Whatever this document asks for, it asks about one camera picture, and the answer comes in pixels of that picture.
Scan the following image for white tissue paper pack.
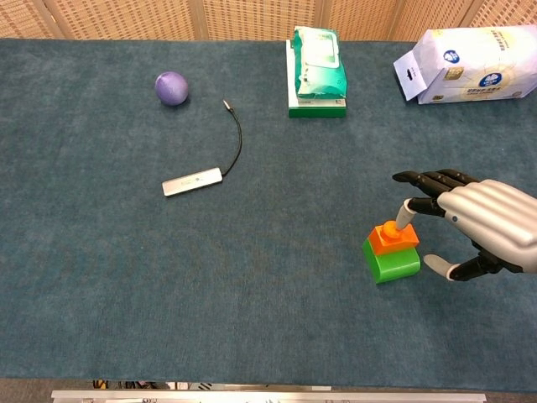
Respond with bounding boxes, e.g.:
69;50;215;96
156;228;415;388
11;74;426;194
393;24;537;105

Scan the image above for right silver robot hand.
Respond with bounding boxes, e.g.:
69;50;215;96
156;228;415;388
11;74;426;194
391;169;537;282

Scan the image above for purple ball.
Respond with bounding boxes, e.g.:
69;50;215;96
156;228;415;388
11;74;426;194
154;71;190;107

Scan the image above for orange toy building block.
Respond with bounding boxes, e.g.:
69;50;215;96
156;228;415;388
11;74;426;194
369;220;420;256

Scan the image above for green and white box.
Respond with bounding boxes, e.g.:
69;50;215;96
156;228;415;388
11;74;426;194
285;39;349;118

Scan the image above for green wet wipes pack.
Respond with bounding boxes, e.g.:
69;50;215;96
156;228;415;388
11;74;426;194
291;25;350;101

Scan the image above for teal table cloth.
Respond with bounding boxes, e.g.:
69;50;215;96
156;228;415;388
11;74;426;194
0;38;537;393

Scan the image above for woven bamboo folding screen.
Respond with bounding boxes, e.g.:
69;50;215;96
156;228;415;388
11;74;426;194
0;0;537;43

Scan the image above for silver USB hub with cable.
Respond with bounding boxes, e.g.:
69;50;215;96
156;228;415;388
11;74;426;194
161;98;243;198

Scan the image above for green toy building block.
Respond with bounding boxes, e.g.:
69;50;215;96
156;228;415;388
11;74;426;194
362;238;422;285

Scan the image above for aluminium frame rail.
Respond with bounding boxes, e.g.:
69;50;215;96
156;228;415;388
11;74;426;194
50;390;488;403

